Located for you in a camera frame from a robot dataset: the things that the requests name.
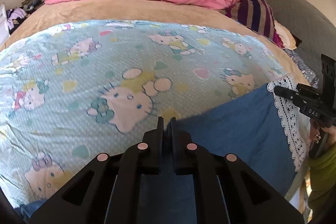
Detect blue pants with lace trim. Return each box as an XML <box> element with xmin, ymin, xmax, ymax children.
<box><xmin>137</xmin><ymin>75</ymin><xmax>308</xmax><ymax>223</ymax></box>

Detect green sleeve right forearm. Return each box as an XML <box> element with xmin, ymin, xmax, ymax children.
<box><xmin>308</xmin><ymin>144</ymin><xmax>336</xmax><ymax>215</ymax></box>

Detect right hand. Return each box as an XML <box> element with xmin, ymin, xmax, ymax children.
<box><xmin>309</xmin><ymin>119</ymin><xmax>336</xmax><ymax>152</ymax></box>

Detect grey upholstered headboard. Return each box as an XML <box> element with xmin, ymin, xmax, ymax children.
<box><xmin>266</xmin><ymin>0</ymin><xmax>335</xmax><ymax>89</ymax></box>

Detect purple striped pillow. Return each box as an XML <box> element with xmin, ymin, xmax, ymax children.
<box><xmin>220</xmin><ymin>0</ymin><xmax>284</xmax><ymax>49</ymax></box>

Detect light blue cartoon cat bedsheet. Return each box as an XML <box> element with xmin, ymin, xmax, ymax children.
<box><xmin>1</xmin><ymin>20</ymin><xmax>293</xmax><ymax>207</ymax></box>

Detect beige bed blanket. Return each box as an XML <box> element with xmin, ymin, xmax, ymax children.
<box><xmin>1</xmin><ymin>0</ymin><xmax>307</xmax><ymax>84</ymax></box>

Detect white plastic drawer unit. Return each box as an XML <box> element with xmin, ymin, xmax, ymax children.
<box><xmin>0</xmin><ymin>4</ymin><xmax>10</xmax><ymax>45</ymax></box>

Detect pile of clothes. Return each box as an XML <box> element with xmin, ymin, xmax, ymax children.
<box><xmin>6</xmin><ymin>0</ymin><xmax>45</xmax><ymax>35</ymax></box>

